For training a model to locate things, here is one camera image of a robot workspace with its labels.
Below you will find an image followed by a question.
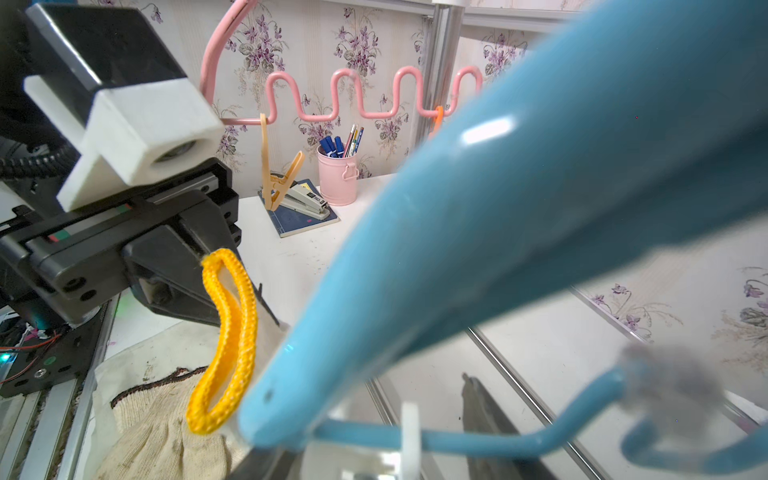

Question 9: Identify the orange plastic clothespin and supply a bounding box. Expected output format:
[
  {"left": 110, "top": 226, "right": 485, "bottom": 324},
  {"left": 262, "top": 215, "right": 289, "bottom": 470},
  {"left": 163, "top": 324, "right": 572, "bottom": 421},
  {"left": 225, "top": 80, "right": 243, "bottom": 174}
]
[{"left": 429, "top": 105, "right": 444, "bottom": 139}]

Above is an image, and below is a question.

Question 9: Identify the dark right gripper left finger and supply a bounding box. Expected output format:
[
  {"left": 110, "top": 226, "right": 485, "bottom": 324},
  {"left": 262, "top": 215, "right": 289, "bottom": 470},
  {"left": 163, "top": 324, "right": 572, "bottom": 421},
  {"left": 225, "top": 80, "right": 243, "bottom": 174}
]
[{"left": 227, "top": 448, "right": 299, "bottom": 480}]

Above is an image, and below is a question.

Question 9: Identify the white glove yellow cuff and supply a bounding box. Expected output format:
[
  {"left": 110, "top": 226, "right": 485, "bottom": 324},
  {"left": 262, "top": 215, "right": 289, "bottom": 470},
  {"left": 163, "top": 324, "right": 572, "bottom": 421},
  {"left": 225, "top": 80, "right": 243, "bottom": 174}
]
[{"left": 186, "top": 248, "right": 288, "bottom": 435}]

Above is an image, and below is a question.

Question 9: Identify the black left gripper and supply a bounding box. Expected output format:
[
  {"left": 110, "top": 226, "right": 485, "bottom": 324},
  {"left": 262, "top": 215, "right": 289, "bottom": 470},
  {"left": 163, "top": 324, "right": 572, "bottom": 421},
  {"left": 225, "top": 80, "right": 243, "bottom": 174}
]
[{"left": 1, "top": 158, "right": 242, "bottom": 327}]

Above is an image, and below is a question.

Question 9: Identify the tan plastic clothespin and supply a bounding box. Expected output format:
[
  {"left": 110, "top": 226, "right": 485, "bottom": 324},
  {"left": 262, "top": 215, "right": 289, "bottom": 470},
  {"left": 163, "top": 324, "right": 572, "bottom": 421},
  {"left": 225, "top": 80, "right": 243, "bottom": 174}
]
[{"left": 259, "top": 112, "right": 306, "bottom": 212}]

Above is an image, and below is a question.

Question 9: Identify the beige glove black cuff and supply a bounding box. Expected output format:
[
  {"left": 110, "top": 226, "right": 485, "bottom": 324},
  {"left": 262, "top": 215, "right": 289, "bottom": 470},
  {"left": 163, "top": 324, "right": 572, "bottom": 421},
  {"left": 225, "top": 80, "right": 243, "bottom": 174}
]
[{"left": 95, "top": 367, "right": 247, "bottom": 479}]

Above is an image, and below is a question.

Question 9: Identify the white plastic clothespin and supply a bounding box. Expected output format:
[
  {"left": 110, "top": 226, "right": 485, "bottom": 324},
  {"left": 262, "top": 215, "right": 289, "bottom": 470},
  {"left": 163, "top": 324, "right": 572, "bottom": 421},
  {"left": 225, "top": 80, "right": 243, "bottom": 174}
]
[{"left": 308, "top": 401, "right": 424, "bottom": 480}]

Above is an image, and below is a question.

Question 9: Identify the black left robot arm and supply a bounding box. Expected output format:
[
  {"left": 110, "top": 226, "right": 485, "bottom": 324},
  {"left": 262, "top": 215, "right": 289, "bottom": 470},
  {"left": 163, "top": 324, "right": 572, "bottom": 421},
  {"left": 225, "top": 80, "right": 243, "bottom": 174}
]
[{"left": 1, "top": 1, "right": 242, "bottom": 329}]

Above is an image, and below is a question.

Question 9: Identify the blue wavy hanger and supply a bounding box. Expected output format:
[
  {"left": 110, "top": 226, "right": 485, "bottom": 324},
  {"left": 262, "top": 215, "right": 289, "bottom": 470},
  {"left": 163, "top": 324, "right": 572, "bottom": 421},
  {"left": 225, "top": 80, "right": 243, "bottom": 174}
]
[{"left": 238, "top": 1, "right": 767, "bottom": 475}]

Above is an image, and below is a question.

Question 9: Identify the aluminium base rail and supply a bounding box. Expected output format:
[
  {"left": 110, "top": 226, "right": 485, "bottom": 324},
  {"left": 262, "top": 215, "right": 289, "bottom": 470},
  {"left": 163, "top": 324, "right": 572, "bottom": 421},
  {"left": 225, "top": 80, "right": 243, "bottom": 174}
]
[{"left": 1, "top": 296, "right": 120, "bottom": 479}]

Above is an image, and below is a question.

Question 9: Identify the grey white stapler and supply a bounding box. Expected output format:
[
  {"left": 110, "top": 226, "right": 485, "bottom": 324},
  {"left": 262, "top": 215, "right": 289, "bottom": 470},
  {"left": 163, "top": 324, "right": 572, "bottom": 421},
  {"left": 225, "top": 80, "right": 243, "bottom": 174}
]
[{"left": 281, "top": 183, "right": 331, "bottom": 220}]

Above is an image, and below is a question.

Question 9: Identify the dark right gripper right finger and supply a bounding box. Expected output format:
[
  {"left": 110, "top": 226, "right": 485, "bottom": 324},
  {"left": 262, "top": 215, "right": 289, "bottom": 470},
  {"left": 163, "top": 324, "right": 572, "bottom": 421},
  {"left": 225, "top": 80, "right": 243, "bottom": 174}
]
[{"left": 461, "top": 373, "right": 555, "bottom": 480}]

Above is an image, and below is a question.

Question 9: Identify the pink wavy hanger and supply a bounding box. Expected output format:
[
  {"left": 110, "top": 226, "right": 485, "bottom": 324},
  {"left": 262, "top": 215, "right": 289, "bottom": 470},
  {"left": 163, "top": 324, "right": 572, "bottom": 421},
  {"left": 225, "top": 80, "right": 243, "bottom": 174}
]
[{"left": 200, "top": 0, "right": 483, "bottom": 126}]

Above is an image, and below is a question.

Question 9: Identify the white steel drying rack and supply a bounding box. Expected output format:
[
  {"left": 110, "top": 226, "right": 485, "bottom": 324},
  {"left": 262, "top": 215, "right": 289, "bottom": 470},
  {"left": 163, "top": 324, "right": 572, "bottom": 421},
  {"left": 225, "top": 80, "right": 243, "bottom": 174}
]
[{"left": 359, "top": 0, "right": 768, "bottom": 480}]

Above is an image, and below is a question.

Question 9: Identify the pink metal pen bucket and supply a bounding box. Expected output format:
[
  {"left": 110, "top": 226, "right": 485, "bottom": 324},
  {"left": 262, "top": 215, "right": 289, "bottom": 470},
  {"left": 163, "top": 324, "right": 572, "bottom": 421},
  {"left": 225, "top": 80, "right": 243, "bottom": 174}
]
[{"left": 317, "top": 149, "right": 359, "bottom": 206}]

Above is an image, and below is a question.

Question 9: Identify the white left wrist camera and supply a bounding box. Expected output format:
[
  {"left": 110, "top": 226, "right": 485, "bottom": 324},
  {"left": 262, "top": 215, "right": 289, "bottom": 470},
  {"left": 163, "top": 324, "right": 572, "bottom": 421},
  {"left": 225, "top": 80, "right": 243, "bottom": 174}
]
[{"left": 23, "top": 3, "right": 224, "bottom": 212}]

